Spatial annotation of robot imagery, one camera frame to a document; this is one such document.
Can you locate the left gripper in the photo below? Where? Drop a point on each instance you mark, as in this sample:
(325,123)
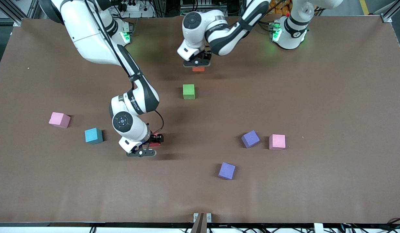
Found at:
(204,57)

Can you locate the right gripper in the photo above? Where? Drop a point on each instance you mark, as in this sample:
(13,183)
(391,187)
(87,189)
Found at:
(154,138)

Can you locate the red foam block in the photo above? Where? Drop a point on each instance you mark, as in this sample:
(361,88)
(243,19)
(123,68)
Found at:
(155,144)

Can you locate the orange foam block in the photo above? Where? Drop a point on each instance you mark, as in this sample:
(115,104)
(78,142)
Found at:
(198,69)

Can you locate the green foam block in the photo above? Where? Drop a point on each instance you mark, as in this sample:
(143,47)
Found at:
(188,90)

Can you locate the cyan foam block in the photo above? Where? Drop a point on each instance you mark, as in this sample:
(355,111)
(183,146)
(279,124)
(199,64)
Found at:
(93,135)

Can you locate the purple foam block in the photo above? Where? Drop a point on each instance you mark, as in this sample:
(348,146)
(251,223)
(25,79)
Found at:
(226,170)
(250,138)

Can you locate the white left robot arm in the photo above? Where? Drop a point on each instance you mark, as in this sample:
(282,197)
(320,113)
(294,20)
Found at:
(225,38)

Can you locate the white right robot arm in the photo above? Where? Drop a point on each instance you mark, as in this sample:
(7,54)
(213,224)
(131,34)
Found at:
(89,38)

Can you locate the brown table cover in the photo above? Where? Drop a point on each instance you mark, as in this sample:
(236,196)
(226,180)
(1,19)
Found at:
(154,187)

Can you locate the white equipment rack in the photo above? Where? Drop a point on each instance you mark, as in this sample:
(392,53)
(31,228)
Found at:
(200,4)

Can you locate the white power strip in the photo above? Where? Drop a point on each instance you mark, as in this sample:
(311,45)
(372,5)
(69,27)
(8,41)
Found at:
(135,7)

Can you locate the bag of orange items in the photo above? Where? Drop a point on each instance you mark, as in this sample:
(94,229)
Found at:
(280,9)

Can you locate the pink foam block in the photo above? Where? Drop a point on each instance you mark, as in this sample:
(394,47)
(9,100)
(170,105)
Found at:
(59,119)
(277,141)

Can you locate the wooden stick with bracket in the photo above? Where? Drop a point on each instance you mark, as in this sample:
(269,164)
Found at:
(200,225)

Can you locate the aluminium frame profile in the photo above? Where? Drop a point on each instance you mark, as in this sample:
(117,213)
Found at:
(25,9)
(392,11)

